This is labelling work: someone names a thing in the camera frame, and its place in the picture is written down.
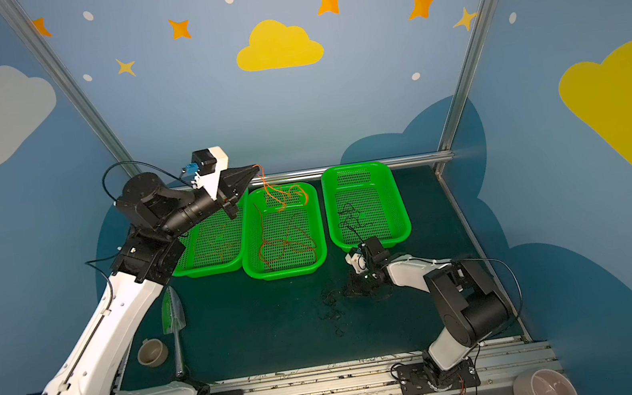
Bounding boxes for red cable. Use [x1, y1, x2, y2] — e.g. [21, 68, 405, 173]
[249, 194, 321, 273]

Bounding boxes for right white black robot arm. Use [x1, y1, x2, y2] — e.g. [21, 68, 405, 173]
[344, 237, 518, 395]

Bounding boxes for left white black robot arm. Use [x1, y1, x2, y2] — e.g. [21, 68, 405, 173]
[31, 166, 260, 395]

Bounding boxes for left green plastic basket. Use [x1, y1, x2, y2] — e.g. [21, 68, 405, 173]
[173, 193, 248, 279]

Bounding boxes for green plastic basket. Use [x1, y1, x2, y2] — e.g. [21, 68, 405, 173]
[242, 182, 328, 281]
[321, 162, 413, 252]
[173, 193, 248, 279]

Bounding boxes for middle green plastic basket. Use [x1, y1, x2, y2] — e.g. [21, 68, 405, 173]
[242, 182, 328, 281]

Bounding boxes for right green plastic basket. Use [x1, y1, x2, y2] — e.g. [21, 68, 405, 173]
[321, 162, 413, 252]

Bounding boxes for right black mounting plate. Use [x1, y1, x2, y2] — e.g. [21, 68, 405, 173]
[392, 359, 481, 395]

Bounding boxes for green garden trowel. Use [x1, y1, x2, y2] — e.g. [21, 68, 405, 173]
[161, 286, 187, 380]

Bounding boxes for small beige cup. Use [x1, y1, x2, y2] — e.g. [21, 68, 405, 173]
[136, 338, 170, 368]

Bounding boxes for pink bowl right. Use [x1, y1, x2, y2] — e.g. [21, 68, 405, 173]
[512, 369, 578, 395]

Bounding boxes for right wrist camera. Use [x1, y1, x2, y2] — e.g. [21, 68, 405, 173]
[346, 244, 373, 276]

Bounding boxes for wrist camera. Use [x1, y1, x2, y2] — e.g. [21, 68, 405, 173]
[181, 146, 229, 199]
[346, 244, 373, 276]

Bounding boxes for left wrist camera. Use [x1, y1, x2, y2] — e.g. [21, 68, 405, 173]
[181, 146, 229, 199]

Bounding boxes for aluminium frame back bar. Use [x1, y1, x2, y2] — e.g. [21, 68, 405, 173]
[245, 147, 455, 191]

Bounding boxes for aluminium frame left post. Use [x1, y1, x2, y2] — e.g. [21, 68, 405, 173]
[0, 0, 141, 197]

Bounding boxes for aluminium frame post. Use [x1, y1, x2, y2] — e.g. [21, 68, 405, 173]
[438, 0, 500, 156]
[0, 0, 141, 197]

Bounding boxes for aluminium frame right post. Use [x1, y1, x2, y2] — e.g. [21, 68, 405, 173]
[438, 0, 500, 156]

